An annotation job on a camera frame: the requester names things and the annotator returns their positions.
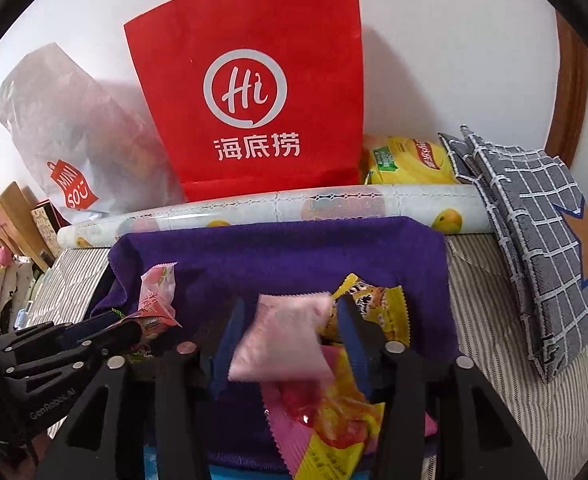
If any grey checked cloth with star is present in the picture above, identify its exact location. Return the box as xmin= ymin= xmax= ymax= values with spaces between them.
xmin=438 ymin=125 xmax=588 ymax=383

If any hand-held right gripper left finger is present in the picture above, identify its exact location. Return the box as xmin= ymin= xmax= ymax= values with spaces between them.
xmin=34 ymin=299 xmax=247 ymax=480

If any plain pink snack packet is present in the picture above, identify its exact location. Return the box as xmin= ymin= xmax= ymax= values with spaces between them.
xmin=228 ymin=292 xmax=336 ymax=382

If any light wooden furniture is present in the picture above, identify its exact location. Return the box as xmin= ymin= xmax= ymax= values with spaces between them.
xmin=0 ymin=181 xmax=42 ymax=271

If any yellow chips packet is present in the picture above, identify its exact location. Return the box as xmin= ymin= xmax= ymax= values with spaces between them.
xmin=361 ymin=135 xmax=460 ymax=186

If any yellow triangular snack packet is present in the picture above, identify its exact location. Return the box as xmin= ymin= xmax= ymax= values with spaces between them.
xmin=319 ymin=273 xmax=410 ymax=347

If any pink peach-print candy packet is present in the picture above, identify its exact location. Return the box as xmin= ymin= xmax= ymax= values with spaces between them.
xmin=124 ymin=261 xmax=184 ymax=346

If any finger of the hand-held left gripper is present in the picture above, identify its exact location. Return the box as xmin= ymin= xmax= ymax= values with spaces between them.
xmin=4 ymin=321 xmax=145 ymax=381
xmin=0 ymin=311 xmax=124 ymax=356

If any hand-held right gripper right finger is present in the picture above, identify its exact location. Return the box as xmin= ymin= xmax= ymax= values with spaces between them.
xmin=335 ymin=296 xmax=550 ymax=480

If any red paper shopping bag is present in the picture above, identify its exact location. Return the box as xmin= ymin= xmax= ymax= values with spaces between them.
xmin=123 ymin=0 xmax=365 ymax=202

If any dark patterned box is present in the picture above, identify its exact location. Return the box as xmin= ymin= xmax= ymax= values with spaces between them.
xmin=30 ymin=200 xmax=70 ymax=261

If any rolled fruit-print film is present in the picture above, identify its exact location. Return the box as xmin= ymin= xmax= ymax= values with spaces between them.
xmin=56 ymin=183 xmax=497 ymax=250

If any pink zigzag-edged packet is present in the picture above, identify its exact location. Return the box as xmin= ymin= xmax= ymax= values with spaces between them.
xmin=263 ymin=380 xmax=325 ymax=478

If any brown wooden frame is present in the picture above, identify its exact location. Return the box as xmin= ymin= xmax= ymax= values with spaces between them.
xmin=544 ymin=10 xmax=588 ymax=166

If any clear red and yellow packet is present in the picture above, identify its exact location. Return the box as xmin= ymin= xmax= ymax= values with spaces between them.
xmin=274 ymin=377 xmax=386 ymax=448

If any purple towel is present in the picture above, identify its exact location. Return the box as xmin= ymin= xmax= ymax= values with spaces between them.
xmin=91 ymin=216 xmax=460 ymax=471

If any pink and white plush toy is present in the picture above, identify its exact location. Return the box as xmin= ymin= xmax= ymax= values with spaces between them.
xmin=0 ymin=247 xmax=40 ymax=331

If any white plastic bag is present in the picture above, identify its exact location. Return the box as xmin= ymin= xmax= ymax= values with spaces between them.
xmin=0 ymin=42 xmax=187 ymax=226

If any yellow flat snack packet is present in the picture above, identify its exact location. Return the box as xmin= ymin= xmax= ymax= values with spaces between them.
xmin=291 ymin=432 xmax=380 ymax=480

